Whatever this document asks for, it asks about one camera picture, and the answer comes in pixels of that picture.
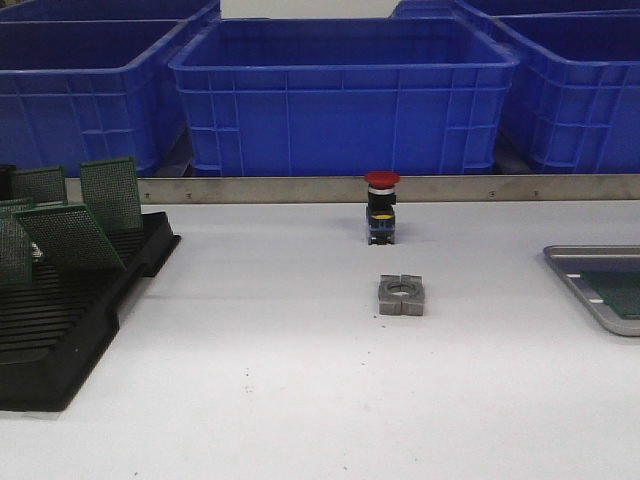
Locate green circuit board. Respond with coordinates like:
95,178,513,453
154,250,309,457
1,198,33,290
10,166,68,204
80,157,143,233
15,204,125,272
581,271,639,320

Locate silver metal tray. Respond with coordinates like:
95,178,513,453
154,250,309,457
543,245,639,337

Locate black slotted board rack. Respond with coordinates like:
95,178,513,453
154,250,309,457
0,164,183,413

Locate red emergency stop button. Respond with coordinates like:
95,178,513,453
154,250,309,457
364,170,401,245

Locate grey metal clamp block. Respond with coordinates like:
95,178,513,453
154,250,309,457
378,274,426,316

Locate centre blue plastic crate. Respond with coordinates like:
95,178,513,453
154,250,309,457
170,18,517,177

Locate blue plastic crate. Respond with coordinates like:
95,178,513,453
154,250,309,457
492,14,639,174
170,18,517,177
1,20,191,176

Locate far right blue crate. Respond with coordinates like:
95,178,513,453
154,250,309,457
391,0,639,18

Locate right blue plastic crate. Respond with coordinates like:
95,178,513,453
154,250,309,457
492,14,639,174

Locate left blue plastic crate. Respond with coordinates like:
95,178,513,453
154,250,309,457
1,20,191,176

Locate far left blue crate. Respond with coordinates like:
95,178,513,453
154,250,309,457
1,0,221,22

